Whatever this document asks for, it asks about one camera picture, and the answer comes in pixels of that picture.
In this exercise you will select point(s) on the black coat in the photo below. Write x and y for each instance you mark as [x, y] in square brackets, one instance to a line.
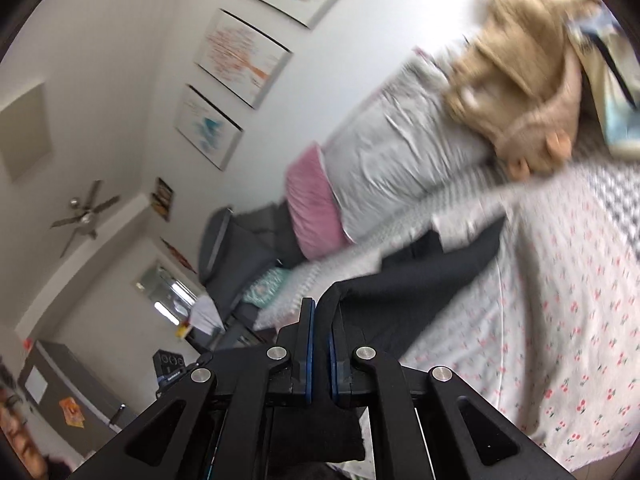
[400, 280]

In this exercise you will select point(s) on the grey refrigerator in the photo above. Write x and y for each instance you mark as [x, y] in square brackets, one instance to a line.
[95, 390]

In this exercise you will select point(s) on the small dark wall poster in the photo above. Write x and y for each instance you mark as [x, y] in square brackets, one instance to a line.
[162, 199]

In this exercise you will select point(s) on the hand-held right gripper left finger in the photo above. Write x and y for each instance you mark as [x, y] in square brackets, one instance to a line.
[310, 355]

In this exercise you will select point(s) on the grey pillow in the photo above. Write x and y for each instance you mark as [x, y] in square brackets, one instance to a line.
[395, 150]

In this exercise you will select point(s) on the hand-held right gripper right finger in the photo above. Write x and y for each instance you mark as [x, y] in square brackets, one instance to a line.
[334, 375]

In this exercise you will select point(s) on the person's head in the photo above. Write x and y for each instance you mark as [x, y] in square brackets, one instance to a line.
[20, 440]

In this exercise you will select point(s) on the orange wall decal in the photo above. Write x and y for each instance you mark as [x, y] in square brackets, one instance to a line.
[177, 255]

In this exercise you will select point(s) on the teal patterned cushion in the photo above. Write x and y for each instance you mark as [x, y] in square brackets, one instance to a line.
[265, 285]

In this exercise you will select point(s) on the cream tote bag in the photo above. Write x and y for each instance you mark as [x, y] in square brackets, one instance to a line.
[615, 110]

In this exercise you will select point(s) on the wall picture with orange print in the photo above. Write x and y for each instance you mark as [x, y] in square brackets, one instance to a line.
[240, 55]

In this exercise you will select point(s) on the window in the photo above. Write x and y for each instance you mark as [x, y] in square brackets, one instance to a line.
[165, 290]

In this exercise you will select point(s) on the ceiling fan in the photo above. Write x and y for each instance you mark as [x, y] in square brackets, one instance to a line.
[85, 217]

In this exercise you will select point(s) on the bed with cherry print sheet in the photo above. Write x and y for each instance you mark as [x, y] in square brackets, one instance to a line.
[550, 285]

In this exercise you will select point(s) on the dark grey padded chair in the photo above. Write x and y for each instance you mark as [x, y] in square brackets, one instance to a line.
[240, 245]

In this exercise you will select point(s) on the pink pillow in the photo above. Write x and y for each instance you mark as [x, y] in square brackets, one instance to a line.
[315, 205]

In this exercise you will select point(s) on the orange fridge sticker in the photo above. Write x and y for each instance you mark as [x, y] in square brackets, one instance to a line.
[71, 411]

